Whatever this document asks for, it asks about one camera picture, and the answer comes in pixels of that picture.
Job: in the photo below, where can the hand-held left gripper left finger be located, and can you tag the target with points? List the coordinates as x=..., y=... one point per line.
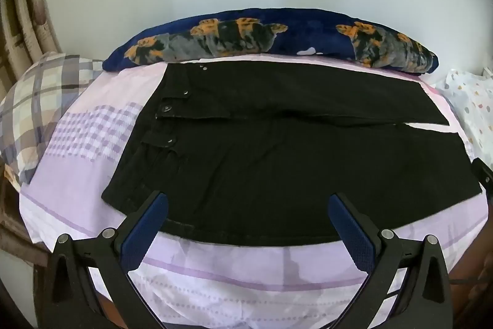
x=144, y=227

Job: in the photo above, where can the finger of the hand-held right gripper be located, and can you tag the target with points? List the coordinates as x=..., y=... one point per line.
x=485, y=175

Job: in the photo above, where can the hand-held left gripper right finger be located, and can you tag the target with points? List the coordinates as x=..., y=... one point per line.
x=352, y=227

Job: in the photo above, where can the black pants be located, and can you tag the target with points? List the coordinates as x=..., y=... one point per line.
x=277, y=144

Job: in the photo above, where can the white dotted cloth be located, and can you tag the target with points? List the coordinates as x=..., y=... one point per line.
x=472, y=109

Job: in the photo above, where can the pink and purple bed sheet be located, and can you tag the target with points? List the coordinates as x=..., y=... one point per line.
x=231, y=275

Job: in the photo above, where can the plaid pillow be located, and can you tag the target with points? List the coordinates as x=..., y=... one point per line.
x=36, y=105

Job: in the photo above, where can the brown wooden bed frame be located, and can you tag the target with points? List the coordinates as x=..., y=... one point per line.
x=13, y=225

